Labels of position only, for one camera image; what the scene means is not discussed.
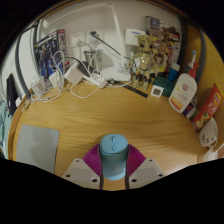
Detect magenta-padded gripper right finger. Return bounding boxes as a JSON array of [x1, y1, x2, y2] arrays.
[[124, 143, 166, 190]]

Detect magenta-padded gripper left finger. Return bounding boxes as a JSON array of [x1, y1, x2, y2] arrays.
[[61, 144, 105, 190]]

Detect light blue computer mouse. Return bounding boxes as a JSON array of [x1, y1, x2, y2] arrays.
[[98, 133, 130, 182]]

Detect grey mouse pad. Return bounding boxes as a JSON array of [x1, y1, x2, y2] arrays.
[[15, 123, 61, 175]]

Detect white mug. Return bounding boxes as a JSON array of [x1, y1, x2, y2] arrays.
[[198, 116, 220, 149]]

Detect small red blue package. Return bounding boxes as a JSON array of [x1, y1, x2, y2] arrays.
[[182, 96, 199, 119]]

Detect small white desk clock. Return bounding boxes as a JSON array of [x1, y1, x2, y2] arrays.
[[150, 84, 164, 99]]

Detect black flat strip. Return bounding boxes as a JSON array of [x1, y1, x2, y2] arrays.
[[123, 84, 149, 99]]

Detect white pump lotion bottle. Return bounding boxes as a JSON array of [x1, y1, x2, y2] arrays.
[[168, 49, 200, 114]]

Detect red chips canister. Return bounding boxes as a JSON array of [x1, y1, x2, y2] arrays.
[[192, 82, 224, 132]]

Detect dark green box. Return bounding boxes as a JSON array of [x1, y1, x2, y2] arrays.
[[152, 76, 176, 98]]

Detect clear plastic case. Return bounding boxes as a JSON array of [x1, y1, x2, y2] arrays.
[[30, 75, 47, 98]]

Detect small white charger block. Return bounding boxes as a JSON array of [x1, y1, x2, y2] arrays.
[[48, 71, 63, 88]]

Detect black backpack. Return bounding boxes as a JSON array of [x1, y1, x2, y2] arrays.
[[5, 73, 19, 116]]

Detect blue tube bottle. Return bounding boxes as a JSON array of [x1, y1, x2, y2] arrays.
[[167, 62, 181, 83]]

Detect brown tree figure toy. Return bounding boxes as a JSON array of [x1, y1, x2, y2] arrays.
[[129, 34, 160, 91]]

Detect metal pen cup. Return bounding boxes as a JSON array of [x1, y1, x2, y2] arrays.
[[83, 49, 104, 73]]

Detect robot model kit box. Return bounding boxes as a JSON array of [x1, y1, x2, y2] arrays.
[[33, 29, 69, 79]]

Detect colourful figure boxes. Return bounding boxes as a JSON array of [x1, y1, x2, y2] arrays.
[[145, 15, 183, 73]]

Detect white cable tangle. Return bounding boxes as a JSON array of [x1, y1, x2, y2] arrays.
[[28, 49, 109, 103]]

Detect black plug cable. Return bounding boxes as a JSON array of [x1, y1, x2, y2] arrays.
[[89, 30, 131, 61]]

